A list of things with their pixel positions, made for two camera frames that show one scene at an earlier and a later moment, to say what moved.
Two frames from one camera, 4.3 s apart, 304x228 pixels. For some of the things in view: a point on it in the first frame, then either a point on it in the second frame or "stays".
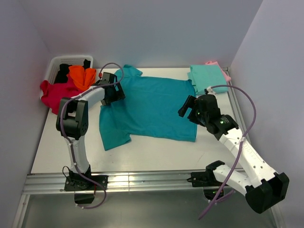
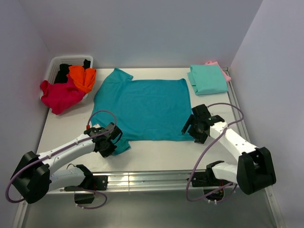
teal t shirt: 149,109 stays
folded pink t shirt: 228,79 stays
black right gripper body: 196,116 -> 194,131
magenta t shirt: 52,93 stays
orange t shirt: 84,78 stays
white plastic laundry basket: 54,63 stays
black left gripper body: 115,95 -> 108,149
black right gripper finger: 189,103 -> 187,124
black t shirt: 61,75 stays
